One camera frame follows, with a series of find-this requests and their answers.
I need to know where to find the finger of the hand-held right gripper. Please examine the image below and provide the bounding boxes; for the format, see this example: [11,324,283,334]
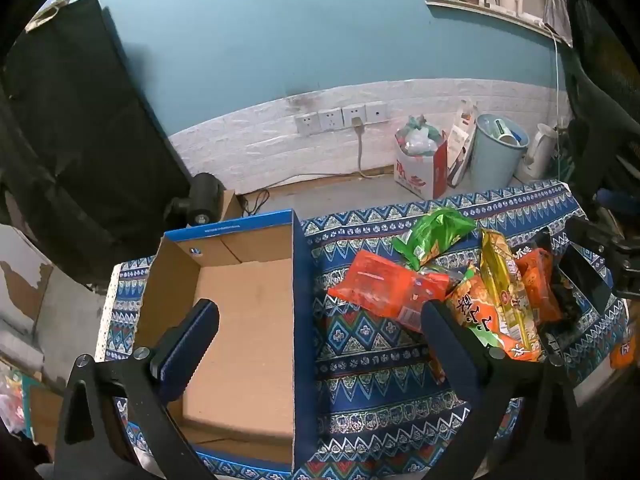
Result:
[595,188,640,216]
[567,215,635,261]

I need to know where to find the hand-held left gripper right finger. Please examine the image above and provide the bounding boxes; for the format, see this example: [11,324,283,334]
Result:
[420,300,601,480]

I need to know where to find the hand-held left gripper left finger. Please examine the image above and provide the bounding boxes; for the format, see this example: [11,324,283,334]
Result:
[54,299,221,480]

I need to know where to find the orange and green snack bag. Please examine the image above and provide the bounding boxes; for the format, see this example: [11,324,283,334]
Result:
[442,265,543,363]

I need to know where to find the blue-sided cardboard box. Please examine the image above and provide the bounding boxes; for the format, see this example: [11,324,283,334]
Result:
[132,208,321,476]

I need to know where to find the orange snack bag black ends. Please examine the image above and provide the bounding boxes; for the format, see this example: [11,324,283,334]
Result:
[515,247,563,326]

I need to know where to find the red snack packet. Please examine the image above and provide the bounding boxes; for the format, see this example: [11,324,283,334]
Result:
[327,250,451,333]

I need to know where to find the yellow snack packet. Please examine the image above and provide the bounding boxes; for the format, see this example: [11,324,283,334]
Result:
[480,229,543,356]

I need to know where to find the blue patterned tablecloth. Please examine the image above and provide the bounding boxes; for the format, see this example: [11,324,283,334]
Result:
[95,180,636,480]

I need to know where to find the small orange snack packet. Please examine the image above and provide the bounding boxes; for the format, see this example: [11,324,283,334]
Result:
[610,332,638,371]

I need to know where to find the white kettle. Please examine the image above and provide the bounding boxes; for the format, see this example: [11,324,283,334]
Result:
[522,123,558,181]

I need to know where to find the light blue trash bin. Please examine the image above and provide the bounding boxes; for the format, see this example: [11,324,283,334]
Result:
[467,113,530,188]

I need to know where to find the brown cardboard sheet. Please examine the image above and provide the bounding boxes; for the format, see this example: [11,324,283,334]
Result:
[27,385,66,456]

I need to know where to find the red and white paper bag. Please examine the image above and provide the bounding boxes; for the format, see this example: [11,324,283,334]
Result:
[394,130,448,200]

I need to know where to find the white green plastic bag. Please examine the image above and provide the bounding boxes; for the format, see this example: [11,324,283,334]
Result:
[397,115,446,158]

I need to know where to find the grey plastic sheet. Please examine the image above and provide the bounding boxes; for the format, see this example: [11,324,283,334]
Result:
[542,0,573,43]

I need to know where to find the black backdrop cloth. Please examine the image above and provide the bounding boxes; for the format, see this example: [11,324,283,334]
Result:
[0,0,193,271]

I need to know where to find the white hanging cord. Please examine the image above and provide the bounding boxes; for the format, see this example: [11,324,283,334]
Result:
[552,30,562,126]

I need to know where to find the black cable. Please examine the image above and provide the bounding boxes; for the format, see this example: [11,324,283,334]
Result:
[242,190,271,217]

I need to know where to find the white plug with cable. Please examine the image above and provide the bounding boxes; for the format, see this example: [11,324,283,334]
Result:
[351,117,396,178]

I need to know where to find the wall shelf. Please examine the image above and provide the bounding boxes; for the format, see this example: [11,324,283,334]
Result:
[425,0,573,48]

